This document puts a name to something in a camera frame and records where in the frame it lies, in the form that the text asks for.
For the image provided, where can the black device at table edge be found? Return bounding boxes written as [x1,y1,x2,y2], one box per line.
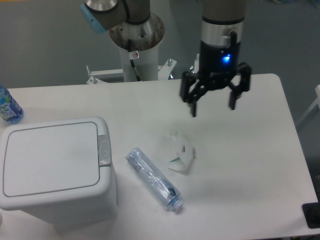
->
[302,202,320,229]

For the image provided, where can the crushed clear plastic bottle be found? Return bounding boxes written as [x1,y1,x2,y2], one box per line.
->
[125,147,184,213]

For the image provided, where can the crumpled white paper wrapper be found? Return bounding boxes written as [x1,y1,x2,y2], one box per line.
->
[167,131,197,175]

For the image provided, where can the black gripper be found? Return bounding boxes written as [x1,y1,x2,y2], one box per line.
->
[179,41,252,117]

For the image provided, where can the white frame at right edge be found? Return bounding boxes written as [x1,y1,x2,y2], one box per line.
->
[296,84,320,132]

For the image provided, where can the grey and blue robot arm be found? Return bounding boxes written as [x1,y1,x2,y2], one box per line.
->
[80,0,252,116]

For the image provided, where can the blue labelled water bottle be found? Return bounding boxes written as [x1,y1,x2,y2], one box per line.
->
[0,85,24,124]

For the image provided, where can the white plastic trash can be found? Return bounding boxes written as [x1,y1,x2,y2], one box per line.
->
[0,116,119,227]

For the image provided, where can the black cable on pedestal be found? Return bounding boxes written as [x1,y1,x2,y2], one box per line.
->
[127,38,141,82]

